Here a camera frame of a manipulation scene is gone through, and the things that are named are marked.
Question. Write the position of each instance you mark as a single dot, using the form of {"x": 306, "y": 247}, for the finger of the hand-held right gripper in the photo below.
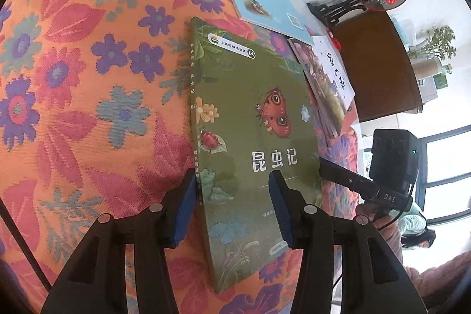
{"x": 346, "y": 178}

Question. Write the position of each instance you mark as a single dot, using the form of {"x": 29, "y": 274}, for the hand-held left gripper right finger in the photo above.
{"x": 281, "y": 211}

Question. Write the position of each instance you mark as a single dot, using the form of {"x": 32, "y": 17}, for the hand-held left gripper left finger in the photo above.
{"x": 186, "y": 211}

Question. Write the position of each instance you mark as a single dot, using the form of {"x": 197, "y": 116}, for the white book blue worker picture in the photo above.
{"x": 323, "y": 86}

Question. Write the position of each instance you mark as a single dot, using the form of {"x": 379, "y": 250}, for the olive green butterfly book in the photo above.
{"x": 239, "y": 122}

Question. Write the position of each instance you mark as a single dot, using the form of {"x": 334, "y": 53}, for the person's right forearm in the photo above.
{"x": 441, "y": 281}

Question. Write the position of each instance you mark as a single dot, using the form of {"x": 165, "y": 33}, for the person's right hand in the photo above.
{"x": 366, "y": 211}

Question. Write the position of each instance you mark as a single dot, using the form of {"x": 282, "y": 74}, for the brown wooden cabinet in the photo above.
{"x": 379, "y": 71}

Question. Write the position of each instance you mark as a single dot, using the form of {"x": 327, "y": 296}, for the beige cylinder vase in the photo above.
{"x": 427, "y": 67}

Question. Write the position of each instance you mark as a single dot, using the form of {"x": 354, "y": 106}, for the green potted plant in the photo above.
{"x": 439, "y": 40}

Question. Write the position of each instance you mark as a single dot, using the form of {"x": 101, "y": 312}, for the pale blue printed box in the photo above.
{"x": 404, "y": 29}

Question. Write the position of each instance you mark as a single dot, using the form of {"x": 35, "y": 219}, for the orange floral quilted mat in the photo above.
{"x": 92, "y": 78}

